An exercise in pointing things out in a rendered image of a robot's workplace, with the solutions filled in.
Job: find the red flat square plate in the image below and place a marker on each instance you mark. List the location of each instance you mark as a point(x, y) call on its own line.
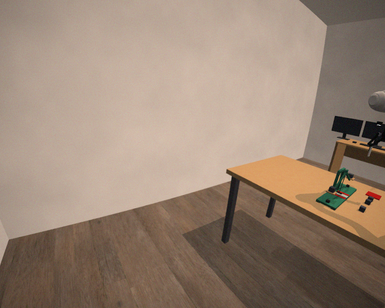
point(373, 195)

